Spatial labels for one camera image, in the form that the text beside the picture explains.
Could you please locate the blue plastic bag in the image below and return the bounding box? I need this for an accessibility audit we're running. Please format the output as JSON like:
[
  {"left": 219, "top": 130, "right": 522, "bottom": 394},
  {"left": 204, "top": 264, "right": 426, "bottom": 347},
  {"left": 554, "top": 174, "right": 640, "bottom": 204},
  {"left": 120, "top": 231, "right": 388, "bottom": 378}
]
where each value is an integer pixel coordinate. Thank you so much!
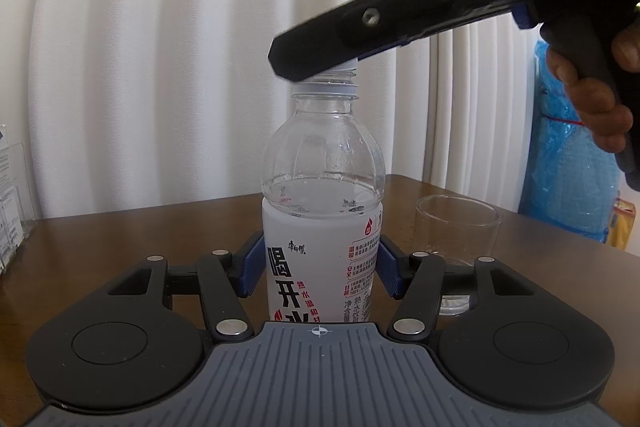
[{"left": 518, "top": 41, "right": 620, "bottom": 243}]

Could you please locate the white pleated curtain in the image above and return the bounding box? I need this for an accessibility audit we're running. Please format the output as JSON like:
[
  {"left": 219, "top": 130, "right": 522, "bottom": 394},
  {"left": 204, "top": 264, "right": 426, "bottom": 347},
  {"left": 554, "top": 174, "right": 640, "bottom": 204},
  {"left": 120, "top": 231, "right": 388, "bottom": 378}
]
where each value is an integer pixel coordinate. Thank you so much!
[{"left": 1, "top": 0, "right": 537, "bottom": 218}]

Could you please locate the white bottle cap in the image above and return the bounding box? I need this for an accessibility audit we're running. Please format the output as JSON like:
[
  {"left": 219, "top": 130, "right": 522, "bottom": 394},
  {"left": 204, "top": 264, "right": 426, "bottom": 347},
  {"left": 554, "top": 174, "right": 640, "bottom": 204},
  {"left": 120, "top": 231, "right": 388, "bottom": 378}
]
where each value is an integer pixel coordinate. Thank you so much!
[{"left": 299, "top": 58, "right": 358, "bottom": 86}]

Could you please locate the white black product box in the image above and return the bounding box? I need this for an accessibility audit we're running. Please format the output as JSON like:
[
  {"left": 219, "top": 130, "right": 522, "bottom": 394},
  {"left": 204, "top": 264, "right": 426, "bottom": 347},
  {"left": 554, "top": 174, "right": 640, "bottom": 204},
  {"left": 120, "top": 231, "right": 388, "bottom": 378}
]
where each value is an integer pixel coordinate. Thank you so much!
[{"left": 0, "top": 124, "right": 24, "bottom": 273}]

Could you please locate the clear drinking glass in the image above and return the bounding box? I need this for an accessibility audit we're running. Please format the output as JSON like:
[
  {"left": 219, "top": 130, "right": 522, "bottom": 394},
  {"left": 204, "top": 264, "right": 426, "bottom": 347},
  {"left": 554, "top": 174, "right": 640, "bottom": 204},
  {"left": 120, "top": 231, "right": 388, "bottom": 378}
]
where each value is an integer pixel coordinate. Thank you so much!
[{"left": 414, "top": 194, "right": 502, "bottom": 318}]

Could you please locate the clear plastic water bottle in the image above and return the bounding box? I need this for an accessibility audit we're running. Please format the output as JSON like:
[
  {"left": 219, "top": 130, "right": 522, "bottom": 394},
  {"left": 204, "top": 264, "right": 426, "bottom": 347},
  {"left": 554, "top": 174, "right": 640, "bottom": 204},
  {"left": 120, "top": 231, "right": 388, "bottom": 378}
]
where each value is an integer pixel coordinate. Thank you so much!
[{"left": 262, "top": 77, "right": 386, "bottom": 323}]

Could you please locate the right hand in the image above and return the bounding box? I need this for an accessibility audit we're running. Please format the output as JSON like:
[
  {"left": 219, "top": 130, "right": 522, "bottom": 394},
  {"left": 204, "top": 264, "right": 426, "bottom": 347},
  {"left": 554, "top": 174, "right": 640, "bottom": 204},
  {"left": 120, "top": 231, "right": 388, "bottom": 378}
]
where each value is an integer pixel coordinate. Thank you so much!
[{"left": 547, "top": 23, "right": 639, "bottom": 154}]

